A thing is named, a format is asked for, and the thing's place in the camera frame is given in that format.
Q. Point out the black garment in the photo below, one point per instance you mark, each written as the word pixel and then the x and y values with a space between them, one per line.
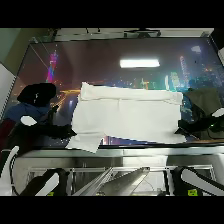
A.
pixel 36 93

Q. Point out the blue garment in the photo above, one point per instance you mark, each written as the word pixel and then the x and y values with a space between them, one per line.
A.
pixel 25 110

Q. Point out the olive garment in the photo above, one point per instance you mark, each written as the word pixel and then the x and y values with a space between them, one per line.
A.
pixel 205 98

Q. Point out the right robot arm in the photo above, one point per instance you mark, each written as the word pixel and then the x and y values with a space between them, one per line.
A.
pixel 200 125

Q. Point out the white T-shirt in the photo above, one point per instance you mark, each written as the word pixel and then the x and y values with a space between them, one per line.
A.
pixel 133 115

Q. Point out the silver frame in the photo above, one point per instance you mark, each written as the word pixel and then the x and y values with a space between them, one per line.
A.
pixel 126 181

